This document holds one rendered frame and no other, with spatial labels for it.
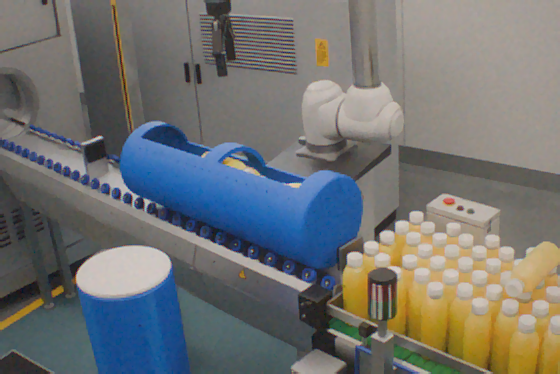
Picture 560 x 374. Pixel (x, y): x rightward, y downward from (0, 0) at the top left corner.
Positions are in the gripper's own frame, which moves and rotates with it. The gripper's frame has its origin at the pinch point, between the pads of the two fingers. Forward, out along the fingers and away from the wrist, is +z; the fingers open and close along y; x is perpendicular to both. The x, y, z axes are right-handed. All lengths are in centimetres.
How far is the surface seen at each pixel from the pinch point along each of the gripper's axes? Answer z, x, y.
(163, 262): 44, 17, -41
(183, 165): 32.0, 18.4, -3.6
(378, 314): 28, -46, -83
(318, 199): 30, -28, -31
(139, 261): 44, 25, -40
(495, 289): 37, -73, -63
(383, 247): 42, -46, -37
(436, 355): 50, -59, -72
